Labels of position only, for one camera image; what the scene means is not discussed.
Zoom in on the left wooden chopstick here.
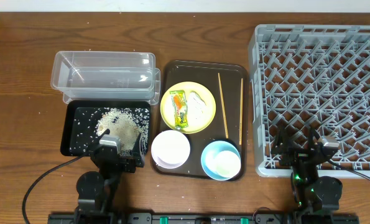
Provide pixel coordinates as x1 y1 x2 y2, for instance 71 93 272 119
218 73 229 139

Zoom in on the clear plastic bin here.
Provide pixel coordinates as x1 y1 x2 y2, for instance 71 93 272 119
50 51 160 105

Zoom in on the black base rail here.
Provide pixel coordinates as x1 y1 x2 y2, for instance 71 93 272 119
47 212 359 224

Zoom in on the crumpled white tissue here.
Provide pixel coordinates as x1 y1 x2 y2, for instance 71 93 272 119
188 91 206 120

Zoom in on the grey plastic dishwasher rack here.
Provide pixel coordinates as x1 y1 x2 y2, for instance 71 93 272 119
248 24 370 178

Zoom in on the wooden chopstick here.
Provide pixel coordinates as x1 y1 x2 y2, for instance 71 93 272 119
218 73 229 139
239 78 243 146

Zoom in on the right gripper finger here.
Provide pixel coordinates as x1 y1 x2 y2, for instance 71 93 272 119
307 128 320 149
271 126 292 155

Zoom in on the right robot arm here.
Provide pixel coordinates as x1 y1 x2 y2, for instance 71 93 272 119
271 126 343 223

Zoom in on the yellow round plate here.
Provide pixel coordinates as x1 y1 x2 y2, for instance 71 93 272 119
160 82 216 134

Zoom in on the green orange snack wrapper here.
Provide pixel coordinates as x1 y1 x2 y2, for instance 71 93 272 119
170 90 188 129

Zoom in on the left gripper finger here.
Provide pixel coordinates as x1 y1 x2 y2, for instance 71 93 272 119
131 133 144 157
98 129 110 146

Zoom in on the dark brown serving tray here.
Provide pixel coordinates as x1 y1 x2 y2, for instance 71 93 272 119
151 60 249 181

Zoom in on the light blue bowl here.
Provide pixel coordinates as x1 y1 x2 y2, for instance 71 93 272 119
201 141 241 181

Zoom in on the black tray with rice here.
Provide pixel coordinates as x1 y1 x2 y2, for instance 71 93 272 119
60 100 150 156

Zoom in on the white cup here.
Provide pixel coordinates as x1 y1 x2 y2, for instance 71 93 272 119
215 151 241 178

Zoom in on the right wooden chopstick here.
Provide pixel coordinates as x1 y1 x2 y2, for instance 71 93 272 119
239 78 243 146

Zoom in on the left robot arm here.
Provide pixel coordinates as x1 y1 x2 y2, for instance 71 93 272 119
72 130 145 224

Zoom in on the pink white bowl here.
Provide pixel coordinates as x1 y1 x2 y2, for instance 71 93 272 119
151 130 190 169

